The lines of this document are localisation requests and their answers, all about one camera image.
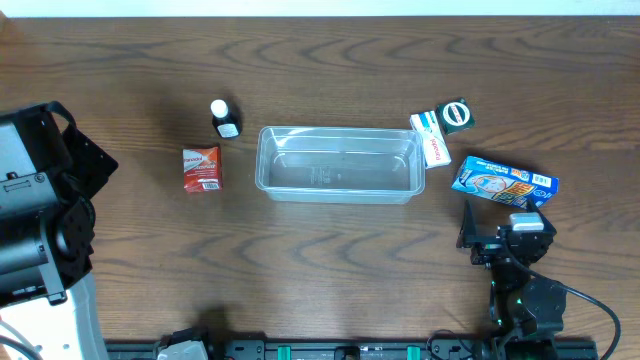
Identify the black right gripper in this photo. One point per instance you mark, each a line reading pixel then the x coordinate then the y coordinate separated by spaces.
pixel 493 241

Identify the blue Cool Fever box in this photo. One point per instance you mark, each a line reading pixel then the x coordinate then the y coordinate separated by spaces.
pixel 504 184

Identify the white Panadol box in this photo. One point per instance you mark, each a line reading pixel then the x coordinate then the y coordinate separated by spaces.
pixel 436 153

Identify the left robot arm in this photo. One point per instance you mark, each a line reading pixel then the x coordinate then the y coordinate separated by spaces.
pixel 50 171

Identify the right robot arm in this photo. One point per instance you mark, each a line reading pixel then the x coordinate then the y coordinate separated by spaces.
pixel 527 309

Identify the clear plastic container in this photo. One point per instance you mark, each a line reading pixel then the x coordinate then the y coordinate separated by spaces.
pixel 340 164

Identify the dark medicine bottle white cap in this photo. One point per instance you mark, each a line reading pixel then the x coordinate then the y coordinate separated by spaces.
pixel 226 119

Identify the red Panadol box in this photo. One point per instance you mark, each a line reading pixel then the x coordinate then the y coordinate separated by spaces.
pixel 202 169

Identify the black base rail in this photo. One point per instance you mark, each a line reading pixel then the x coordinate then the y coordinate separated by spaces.
pixel 197 343

